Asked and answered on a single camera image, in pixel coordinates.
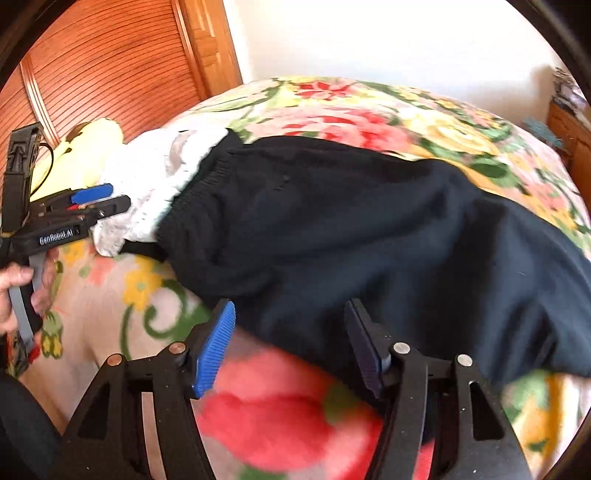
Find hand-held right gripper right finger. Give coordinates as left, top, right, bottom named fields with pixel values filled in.
left=344, top=298, right=534, bottom=480

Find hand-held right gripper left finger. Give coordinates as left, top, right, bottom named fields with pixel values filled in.
left=48, top=299, right=237, bottom=480

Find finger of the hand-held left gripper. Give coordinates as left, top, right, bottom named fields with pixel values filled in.
left=84, top=195, right=132, bottom=220
left=71, top=183, right=114, bottom=205

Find black pants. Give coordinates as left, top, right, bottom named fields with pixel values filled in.
left=121, top=133, right=591, bottom=409

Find person's left hand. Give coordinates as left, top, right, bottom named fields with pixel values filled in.
left=0, top=247, right=61, bottom=336

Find white lacy garment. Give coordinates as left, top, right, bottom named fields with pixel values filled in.
left=91, top=124, right=232, bottom=258

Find yellow cloth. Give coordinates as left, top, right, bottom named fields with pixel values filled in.
left=32, top=117, right=125, bottom=200

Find wooden louvered closet door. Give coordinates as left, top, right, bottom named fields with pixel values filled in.
left=0, top=0, right=209, bottom=155

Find person's dark clothing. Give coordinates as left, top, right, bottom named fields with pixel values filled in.
left=0, top=369, right=62, bottom=480

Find floral blanket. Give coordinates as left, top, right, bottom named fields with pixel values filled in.
left=4, top=76, right=591, bottom=480

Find teal cloth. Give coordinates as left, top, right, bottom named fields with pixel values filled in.
left=523, top=117, right=565, bottom=149

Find wooden cabinet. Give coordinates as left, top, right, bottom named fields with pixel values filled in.
left=546, top=102, right=591, bottom=186

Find stack of papers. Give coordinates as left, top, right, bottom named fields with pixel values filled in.
left=551, top=66, right=589, bottom=114

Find black cable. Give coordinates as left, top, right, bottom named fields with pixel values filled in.
left=34, top=142, right=55, bottom=188

